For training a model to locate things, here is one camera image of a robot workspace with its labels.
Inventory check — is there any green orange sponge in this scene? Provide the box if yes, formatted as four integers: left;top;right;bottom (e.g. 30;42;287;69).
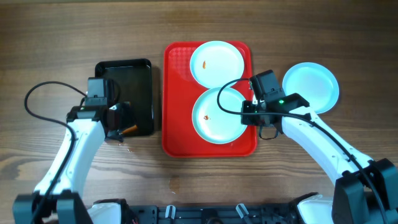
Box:
120;125;138;136

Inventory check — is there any pale blue plate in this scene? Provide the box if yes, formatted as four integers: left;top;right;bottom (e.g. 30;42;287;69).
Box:
192;87;247;144
190;40;244;89
282;62;340;114

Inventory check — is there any pale blue plate top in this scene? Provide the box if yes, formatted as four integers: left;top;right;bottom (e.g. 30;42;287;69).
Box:
190;40;244;89

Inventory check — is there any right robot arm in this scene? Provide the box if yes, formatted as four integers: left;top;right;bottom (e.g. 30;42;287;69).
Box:
242;70;397;223

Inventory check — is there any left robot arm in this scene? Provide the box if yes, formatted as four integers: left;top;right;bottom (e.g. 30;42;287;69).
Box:
12;77;139;223

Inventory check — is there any black rectangular water tray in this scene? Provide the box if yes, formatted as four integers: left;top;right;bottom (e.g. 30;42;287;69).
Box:
95;58;154;137

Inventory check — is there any red plastic tray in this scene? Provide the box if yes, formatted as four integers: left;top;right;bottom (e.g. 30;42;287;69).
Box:
162;41;257;158

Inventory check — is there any right black cable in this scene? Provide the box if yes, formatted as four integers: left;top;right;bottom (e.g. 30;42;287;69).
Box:
216;77;389;224

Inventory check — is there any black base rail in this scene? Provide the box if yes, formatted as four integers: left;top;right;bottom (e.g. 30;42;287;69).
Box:
130;203;299;224

